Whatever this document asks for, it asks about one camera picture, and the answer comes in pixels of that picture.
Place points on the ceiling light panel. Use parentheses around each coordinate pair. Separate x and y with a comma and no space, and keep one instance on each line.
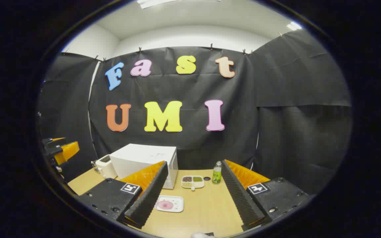
(157,2)
(293,25)

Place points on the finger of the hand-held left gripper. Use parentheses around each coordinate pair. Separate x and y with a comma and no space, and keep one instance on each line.
(68,150)

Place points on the white square food plate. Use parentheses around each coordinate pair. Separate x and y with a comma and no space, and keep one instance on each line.
(176,202)

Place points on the white toaster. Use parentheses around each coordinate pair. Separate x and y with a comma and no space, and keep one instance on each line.
(106,168)

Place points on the pink meat slice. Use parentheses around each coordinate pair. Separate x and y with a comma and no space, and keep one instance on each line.
(166,205)

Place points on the green drink bottle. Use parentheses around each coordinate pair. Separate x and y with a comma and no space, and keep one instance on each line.
(216,175)

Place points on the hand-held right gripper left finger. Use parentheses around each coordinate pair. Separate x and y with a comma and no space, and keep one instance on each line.
(150,198)

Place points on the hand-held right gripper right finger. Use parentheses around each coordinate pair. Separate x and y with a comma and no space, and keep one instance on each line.
(240,198)

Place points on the white divided tray of beans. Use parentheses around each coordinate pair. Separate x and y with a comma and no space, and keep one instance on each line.
(192,182)

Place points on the white microwave oven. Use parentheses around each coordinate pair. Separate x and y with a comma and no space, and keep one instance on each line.
(137,158)

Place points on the black backdrop cloth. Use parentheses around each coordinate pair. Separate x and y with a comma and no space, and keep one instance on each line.
(276,132)

